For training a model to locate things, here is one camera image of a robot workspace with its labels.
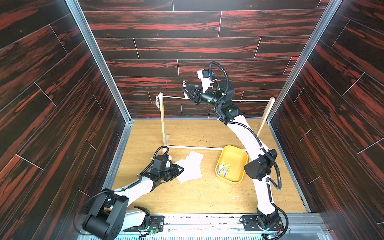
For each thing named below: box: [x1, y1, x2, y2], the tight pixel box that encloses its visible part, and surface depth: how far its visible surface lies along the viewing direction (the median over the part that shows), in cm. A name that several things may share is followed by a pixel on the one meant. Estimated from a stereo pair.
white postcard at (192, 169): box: [180, 159, 203, 181], surface depth 98 cm
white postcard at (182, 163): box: [173, 159, 187, 169], surface depth 98 cm
